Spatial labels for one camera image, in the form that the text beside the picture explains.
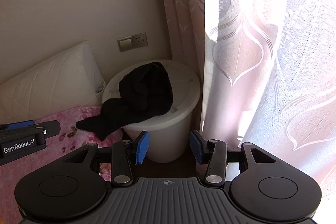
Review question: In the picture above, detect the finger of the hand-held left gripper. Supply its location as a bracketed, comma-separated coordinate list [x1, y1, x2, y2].
[0, 120, 61, 140]

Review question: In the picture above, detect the white pillow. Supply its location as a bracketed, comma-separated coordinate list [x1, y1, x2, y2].
[0, 41, 105, 125]

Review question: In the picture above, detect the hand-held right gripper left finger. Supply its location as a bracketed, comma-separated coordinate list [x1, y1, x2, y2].
[62, 131, 150, 187]

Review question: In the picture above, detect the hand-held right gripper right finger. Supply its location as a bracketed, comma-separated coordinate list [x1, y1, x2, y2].
[189, 130, 277, 184]

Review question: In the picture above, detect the white plastic bucket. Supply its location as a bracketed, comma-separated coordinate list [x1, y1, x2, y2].
[102, 59, 201, 164]

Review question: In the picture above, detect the beige wall switch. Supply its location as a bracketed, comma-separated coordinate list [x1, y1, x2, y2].
[117, 36, 133, 52]

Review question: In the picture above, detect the beige wall socket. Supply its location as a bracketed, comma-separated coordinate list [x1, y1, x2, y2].
[131, 32, 148, 48]

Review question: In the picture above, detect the white sheer curtain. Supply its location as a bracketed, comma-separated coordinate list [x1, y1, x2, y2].
[201, 0, 336, 203]

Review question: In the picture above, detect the pink rose-patterned blanket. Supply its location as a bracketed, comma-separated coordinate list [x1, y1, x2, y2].
[0, 105, 125, 223]

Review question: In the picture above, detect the pink patterned curtain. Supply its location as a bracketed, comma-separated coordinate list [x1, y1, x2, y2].
[156, 0, 208, 135]

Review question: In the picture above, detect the black garment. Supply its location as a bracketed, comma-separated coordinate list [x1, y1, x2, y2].
[76, 62, 174, 143]

